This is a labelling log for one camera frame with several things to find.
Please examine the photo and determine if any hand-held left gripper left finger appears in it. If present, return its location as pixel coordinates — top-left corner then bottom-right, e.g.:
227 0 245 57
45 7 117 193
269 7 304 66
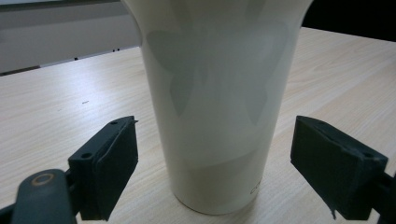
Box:
67 115 139 222

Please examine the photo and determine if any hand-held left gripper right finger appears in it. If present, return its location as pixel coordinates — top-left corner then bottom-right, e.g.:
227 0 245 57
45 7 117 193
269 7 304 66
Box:
290 115 389 221

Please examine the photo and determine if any white cup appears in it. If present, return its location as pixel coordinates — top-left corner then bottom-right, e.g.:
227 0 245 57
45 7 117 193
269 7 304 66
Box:
120 0 315 217

